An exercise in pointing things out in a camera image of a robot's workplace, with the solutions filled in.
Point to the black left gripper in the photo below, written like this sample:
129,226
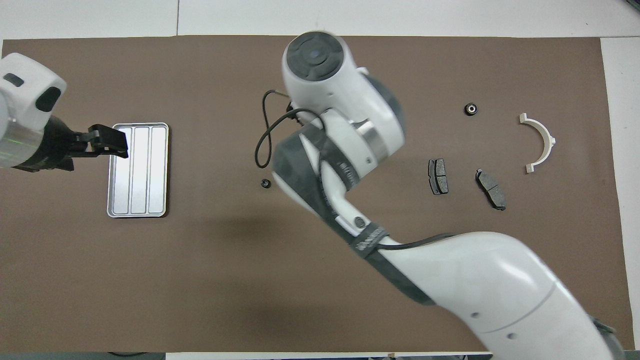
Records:
47,147

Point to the large black bearing gear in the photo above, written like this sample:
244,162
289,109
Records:
471,109

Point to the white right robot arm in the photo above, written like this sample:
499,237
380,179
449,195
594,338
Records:
500,280

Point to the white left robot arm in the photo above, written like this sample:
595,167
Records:
22,105

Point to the silver metal tray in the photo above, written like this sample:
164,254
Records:
145,175

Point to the brown table mat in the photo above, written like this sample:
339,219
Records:
150,280

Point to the short dark brake pad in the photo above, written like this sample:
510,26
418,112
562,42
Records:
439,176

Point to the long grey brake pad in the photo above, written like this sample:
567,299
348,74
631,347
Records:
492,190

